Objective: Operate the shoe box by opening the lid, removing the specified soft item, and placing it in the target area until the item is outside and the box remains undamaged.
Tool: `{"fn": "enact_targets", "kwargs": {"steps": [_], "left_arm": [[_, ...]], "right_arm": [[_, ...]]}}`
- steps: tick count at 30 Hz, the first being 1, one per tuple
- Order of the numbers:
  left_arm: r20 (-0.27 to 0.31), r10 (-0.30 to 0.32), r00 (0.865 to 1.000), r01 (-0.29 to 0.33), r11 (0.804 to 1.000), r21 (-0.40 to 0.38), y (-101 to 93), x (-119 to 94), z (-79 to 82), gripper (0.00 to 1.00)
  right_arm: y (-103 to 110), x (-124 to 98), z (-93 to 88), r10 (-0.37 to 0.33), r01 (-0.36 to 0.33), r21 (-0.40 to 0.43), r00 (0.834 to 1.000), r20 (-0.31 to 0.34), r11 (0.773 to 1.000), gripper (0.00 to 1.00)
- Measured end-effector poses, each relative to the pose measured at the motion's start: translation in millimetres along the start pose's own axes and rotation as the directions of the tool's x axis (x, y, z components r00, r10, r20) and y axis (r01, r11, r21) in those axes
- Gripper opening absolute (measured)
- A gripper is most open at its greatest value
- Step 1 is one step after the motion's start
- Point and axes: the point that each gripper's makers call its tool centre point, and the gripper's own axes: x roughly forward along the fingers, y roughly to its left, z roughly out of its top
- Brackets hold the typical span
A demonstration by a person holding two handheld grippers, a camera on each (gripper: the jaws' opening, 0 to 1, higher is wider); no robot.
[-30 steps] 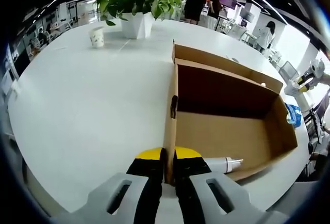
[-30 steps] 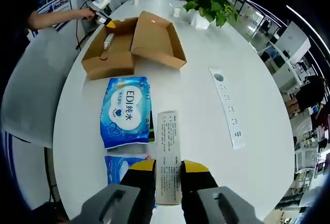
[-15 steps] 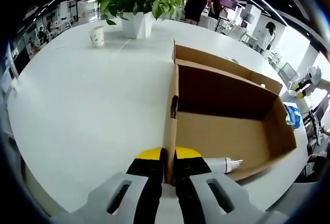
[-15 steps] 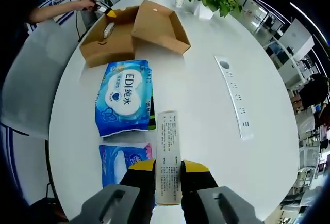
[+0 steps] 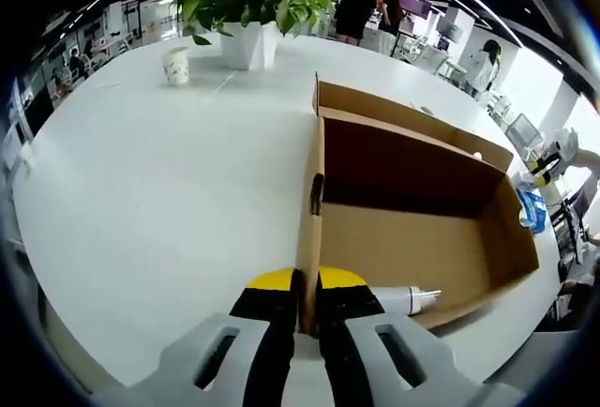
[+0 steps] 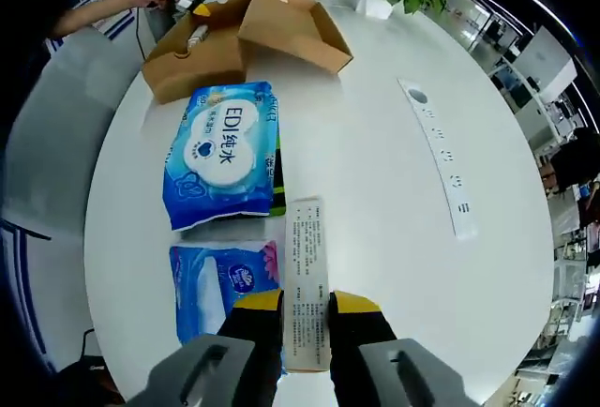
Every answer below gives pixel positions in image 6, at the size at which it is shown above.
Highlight blue wall poster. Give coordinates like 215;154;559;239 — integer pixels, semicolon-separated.
83;0;137;40

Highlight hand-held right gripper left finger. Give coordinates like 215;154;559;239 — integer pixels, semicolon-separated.
124;287;286;407

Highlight brown cardboard shoe box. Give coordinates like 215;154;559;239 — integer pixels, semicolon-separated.
142;0;353;106

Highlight white table power strip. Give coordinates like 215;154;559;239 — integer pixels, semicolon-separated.
397;77;479;242

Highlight blue tissue soft pack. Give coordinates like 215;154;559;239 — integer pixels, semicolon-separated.
168;239;285;347

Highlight blue wet wipes soft pack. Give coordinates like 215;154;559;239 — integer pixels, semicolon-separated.
161;81;278;233

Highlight dark green soft pack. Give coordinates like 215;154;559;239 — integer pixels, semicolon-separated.
266;142;288;218

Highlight white long carton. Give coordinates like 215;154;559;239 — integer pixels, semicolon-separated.
283;195;333;375

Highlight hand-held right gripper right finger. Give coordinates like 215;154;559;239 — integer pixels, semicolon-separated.
327;290;474;407

